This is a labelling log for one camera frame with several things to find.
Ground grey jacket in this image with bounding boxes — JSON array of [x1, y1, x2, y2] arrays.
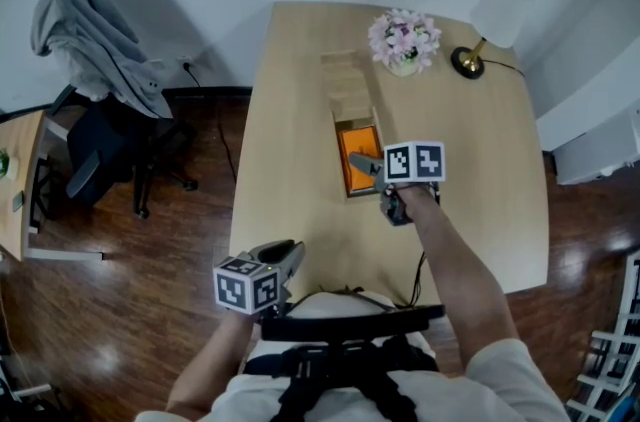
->
[[30, 0, 175, 120]]

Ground wooden container with slatted lid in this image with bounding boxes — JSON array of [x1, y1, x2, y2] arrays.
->
[[318, 50, 388, 202]]

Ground wooden side desk white frame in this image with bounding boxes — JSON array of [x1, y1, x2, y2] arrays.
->
[[0, 108, 105, 263]]

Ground orange tissue packet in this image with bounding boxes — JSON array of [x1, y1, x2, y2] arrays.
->
[[336, 124, 380, 196]]

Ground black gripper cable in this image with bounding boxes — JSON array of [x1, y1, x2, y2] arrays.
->
[[407, 251, 427, 310]]

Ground white cabinet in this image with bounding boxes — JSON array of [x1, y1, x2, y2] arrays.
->
[[536, 97, 640, 187]]

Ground black chest harness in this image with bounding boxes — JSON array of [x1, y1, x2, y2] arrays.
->
[[238, 287, 447, 422]]

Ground person's left forearm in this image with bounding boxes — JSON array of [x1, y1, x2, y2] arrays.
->
[[166, 308, 263, 417]]

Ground small green potted plant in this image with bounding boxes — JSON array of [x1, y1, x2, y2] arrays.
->
[[0, 148, 21, 182]]

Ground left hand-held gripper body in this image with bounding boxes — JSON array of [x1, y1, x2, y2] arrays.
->
[[213, 249, 294, 314]]

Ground black office chair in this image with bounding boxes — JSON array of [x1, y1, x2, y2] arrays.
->
[[48, 83, 200, 220]]

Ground pink flowers in white pot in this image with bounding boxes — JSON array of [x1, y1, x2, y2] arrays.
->
[[367, 8, 444, 78]]

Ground black lamp cable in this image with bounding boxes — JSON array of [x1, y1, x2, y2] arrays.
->
[[481, 58, 526, 77]]

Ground white wire rack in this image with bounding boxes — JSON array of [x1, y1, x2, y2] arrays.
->
[[566, 248, 640, 422]]

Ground person's right forearm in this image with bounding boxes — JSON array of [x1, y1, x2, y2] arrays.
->
[[398, 183, 522, 377]]

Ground person's cream shirt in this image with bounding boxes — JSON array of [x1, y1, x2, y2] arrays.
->
[[133, 289, 572, 422]]

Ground black wall plug with cable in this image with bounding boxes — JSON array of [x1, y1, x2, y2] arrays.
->
[[176, 56, 238, 184]]

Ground brass table lamp white shade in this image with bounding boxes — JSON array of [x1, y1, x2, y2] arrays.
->
[[450, 0, 539, 82]]

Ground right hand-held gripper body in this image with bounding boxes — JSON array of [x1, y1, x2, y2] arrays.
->
[[378, 140, 446, 227]]

